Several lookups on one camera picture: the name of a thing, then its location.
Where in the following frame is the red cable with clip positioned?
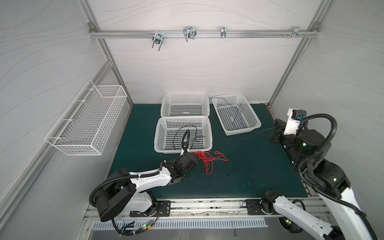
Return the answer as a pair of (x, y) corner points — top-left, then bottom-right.
(191, 150), (229, 176)

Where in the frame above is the black cable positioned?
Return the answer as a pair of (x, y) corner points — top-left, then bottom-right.
(172, 124), (206, 150)

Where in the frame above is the blue cable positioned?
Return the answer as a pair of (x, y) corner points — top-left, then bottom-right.
(211, 96), (248, 130)

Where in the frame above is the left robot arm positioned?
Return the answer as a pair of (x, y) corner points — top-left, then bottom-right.
(89, 153), (198, 222)

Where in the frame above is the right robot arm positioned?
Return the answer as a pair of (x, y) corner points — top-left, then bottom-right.
(259, 109), (378, 240)

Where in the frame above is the front white perforated basket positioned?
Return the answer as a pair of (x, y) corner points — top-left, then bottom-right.
(154, 116), (213, 154)

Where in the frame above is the green table mat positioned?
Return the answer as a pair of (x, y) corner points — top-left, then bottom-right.
(111, 104), (307, 199)

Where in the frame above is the back right white basket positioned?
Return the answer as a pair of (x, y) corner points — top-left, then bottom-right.
(211, 94), (262, 136)

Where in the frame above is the back left white basket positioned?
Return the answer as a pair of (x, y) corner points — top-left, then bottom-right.
(160, 93), (210, 117)

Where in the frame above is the metal hook clamp right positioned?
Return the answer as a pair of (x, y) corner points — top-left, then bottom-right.
(282, 27), (309, 39)

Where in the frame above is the metal hook clamp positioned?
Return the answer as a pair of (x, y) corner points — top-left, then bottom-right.
(282, 27), (309, 39)
(152, 33), (164, 51)

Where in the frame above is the metal hook clamp left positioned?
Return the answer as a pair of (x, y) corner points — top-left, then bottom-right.
(152, 33), (164, 51)

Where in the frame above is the metal u-bolt clamp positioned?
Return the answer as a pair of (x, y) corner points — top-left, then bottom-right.
(183, 26), (197, 42)

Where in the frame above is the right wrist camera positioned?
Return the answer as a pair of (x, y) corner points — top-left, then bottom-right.
(284, 108), (307, 135)

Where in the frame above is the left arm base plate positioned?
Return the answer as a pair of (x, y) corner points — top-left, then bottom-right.
(130, 201), (171, 218)

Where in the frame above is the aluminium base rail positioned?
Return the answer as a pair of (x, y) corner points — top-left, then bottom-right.
(83, 196), (331, 221)

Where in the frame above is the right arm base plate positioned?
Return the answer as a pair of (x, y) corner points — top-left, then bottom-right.
(245, 199), (274, 216)

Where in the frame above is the white slotted cable duct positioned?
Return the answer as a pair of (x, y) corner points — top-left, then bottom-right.
(92, 217), (269, 231)

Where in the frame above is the white wire wall basket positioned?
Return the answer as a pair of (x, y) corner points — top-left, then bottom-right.
(45, 80), (127, 156)

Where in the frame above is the small metal bracket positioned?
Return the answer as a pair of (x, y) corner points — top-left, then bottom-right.
(221, 27), (227, 39)

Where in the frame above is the aluminium cross rail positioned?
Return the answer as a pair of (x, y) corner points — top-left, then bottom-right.
(90, 29), (321, 39)

